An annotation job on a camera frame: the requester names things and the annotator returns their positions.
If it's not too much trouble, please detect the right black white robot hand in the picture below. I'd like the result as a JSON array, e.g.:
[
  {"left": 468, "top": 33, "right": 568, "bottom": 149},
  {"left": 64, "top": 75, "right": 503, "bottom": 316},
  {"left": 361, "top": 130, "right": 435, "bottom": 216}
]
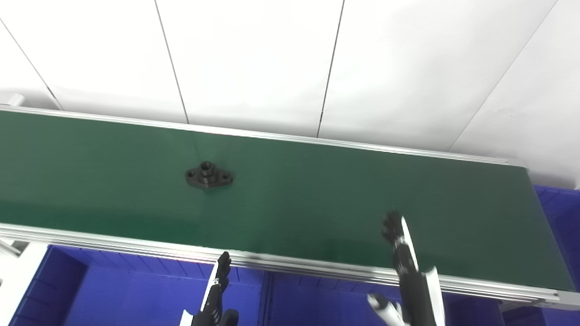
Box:
[{"left": 367, "top": 209, "right": 447, "bottom": 326}]

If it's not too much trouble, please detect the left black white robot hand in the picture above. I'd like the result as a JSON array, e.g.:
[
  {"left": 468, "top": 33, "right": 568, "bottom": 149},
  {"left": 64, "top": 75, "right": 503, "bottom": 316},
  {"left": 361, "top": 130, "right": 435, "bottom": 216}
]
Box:
[{"left": 180, "top": 251, "right": 240, "bottom": 326}]

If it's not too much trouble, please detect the black flanged machine part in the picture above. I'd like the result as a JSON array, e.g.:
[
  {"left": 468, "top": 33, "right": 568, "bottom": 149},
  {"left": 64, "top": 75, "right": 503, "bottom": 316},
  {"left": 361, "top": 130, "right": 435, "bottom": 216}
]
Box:
[{"left": 184, "top": 160, "right": 235, "bottom": 190}]

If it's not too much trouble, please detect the blue plastic bin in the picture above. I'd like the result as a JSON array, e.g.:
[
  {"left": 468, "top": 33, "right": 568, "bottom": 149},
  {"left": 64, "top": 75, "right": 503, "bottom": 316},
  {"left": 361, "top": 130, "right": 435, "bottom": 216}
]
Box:
[
  {"left": 9, "top": 244, "right": 269, "bottom": 326},
  {"left": 498, "top": 184, "right": 580, "bottom": 326},
  {"left": 265, "top": 271, "right": 504, "bottom": 326}
]

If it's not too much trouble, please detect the green conveyor belt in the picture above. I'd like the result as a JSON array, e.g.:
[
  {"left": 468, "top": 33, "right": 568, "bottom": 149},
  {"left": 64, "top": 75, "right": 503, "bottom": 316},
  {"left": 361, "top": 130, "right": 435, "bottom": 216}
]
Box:
[
  {"left": 0, "top": 110, "right": 576, "bottom": 292},
  {"left": 0, "top": 104, "right": 580, "bottom": 313}
]

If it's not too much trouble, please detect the white flat panel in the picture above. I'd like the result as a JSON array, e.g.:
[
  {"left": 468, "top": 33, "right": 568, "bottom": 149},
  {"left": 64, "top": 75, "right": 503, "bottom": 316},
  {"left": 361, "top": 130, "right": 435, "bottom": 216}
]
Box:
[{"left": 0, "top": 241, "right": 48, "bottom": 326}]

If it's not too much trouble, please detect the small white box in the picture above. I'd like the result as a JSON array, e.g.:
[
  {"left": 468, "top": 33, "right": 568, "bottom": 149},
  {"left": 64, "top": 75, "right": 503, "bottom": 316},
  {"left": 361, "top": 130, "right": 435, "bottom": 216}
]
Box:
[{"left": 0, "top": 92, "right": 26, "bottom": 107}]

